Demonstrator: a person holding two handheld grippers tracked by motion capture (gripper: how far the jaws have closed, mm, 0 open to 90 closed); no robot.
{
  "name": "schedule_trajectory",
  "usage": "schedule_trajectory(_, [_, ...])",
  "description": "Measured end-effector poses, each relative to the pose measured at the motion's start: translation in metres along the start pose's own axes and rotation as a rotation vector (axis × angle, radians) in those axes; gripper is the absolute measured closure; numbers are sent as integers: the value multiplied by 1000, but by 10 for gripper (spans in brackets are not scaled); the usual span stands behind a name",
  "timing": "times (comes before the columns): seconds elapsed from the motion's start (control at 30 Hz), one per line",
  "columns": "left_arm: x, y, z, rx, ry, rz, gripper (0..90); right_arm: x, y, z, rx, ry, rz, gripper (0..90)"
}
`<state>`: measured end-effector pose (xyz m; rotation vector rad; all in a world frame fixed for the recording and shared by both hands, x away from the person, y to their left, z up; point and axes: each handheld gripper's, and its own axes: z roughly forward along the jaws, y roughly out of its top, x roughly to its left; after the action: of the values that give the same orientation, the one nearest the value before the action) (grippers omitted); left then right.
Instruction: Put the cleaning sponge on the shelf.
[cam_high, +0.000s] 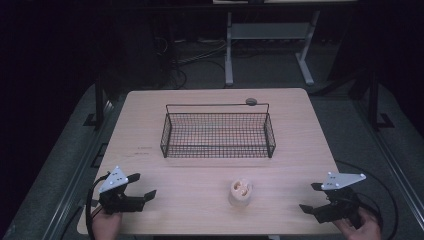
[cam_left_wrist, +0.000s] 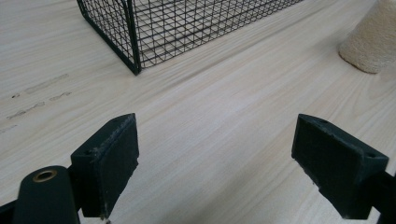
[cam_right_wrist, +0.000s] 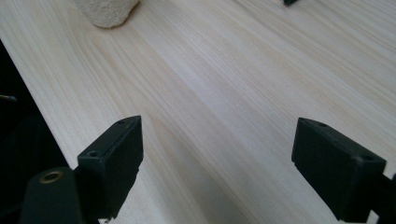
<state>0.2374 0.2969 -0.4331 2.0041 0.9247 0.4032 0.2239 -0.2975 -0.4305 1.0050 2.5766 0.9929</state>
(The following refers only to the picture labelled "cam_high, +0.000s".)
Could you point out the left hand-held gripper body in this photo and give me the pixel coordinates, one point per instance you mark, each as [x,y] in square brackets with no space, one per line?
[115,201]

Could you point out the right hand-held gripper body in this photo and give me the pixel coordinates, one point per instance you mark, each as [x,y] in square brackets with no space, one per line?
[343,206]

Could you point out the person's left hand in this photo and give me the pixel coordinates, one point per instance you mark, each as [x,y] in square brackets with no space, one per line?
[106,226]

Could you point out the person's right hand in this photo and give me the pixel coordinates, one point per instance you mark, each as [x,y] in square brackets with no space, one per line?
[366,231]

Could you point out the small grey round disc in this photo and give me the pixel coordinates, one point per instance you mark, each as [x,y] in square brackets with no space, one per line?
[251,101]

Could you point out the metal floor rail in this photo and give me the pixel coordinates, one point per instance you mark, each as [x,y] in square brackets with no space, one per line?
[78,170]
[393,163]

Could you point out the black stand post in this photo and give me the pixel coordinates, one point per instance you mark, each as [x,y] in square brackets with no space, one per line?
[99,100]
[373,100]

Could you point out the white metal desk frame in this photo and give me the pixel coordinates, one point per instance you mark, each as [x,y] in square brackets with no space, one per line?
[266,31]

